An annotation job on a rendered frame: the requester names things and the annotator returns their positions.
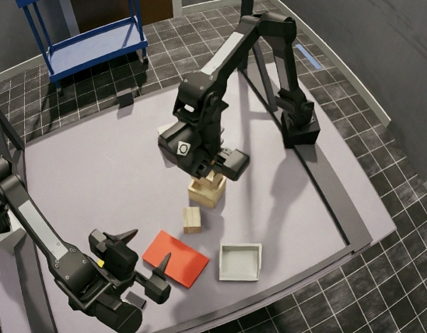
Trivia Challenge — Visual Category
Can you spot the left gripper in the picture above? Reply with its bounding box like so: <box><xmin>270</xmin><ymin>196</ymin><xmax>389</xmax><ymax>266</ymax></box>
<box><xmin>200</xmin><ymin>126</ymin><xmax>250</xmax><ymax>181</ymax></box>

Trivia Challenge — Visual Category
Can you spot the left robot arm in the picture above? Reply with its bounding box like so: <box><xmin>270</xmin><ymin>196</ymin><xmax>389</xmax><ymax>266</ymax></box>
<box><xmin>157</xmin><ymin>11</ymin><xmax>315</xmax><ymax>180</ymax></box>

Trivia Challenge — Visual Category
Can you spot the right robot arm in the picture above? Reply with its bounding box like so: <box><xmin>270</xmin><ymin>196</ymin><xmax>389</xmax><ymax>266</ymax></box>
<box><xmin>0</xmin><ymin>155</ymin><xmax>142</xmax><ymax>333</ymax></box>

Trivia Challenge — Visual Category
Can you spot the white open box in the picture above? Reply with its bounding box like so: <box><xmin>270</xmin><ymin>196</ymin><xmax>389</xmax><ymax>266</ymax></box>
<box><xmin>219</xmin><ymin>243</ymin><xmax>261</xmax><ymax>281</ymax></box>

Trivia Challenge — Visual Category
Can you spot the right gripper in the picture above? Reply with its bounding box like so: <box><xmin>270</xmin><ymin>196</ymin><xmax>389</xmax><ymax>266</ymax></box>
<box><xmin>89</xmin><ymin>229</ymin><xmax>172</xmax><ymax>305</ymax></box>

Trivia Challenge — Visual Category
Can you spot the orange-red flat rectangular block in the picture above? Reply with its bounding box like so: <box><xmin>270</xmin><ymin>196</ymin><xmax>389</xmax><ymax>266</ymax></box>
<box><xmin>142</xmin><ymin>230</ymin><xmax>210</xmax><ymax>289</ymax></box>

